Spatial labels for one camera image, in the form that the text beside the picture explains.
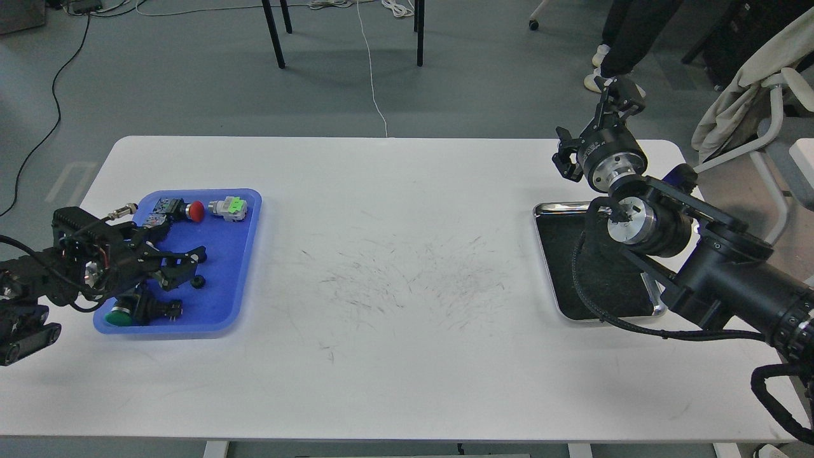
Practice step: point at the green push button switch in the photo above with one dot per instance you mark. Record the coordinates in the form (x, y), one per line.
(139, 307)

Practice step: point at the yellow push button switch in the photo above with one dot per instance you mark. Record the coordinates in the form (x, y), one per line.
(155, 219)

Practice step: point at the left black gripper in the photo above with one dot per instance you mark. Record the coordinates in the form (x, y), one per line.
(100, 261)

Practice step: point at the person in black trousers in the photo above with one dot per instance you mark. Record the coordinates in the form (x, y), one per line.
(629, 32)

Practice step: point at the silver metal tray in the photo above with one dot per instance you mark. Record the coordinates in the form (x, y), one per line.
(553, 267)

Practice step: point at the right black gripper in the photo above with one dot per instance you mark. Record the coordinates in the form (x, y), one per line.
(606, 150)

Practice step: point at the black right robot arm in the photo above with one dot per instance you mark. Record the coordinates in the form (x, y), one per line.
(714, 273)

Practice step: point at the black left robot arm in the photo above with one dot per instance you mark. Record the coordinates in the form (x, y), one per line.
(25, 329)

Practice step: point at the beige jacket on chair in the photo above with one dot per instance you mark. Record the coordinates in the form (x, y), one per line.
(730, 109)

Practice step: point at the red mushroom push button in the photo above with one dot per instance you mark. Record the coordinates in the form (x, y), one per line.
(173, 209)

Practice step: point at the blue plastic tray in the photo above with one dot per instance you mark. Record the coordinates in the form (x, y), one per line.
(215, 306)

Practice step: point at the grey and green switch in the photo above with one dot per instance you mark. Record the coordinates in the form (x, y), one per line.
(231, 208)

